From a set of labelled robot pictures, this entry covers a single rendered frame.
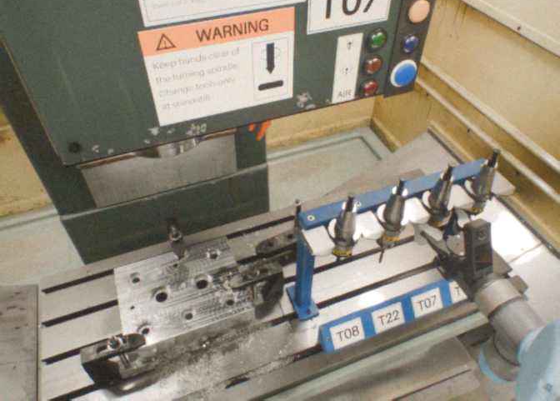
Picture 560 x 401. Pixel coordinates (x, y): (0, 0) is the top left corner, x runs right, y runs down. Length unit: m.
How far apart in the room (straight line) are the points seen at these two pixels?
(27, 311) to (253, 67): 1.30
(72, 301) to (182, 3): 0.95
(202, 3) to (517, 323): 0.72
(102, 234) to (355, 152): 1.15
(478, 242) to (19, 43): 0.77
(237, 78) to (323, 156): 1.55
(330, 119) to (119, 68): 1.64
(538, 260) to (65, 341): 1.31
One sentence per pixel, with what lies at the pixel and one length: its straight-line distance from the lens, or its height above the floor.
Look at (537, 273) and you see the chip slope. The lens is 1.49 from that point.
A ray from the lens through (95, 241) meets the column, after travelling 1.58.
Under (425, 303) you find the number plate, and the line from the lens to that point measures 1.15.
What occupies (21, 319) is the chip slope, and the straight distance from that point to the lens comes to 1.62.
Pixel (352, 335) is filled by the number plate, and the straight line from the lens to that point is 1.08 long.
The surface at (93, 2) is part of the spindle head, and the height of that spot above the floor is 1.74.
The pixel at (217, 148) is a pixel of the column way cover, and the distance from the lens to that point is 1.37.
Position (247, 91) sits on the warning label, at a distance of 0.49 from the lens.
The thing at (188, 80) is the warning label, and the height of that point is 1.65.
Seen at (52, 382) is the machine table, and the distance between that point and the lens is 1.17.
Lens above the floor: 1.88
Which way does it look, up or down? 45 degrees down
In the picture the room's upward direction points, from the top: straight up
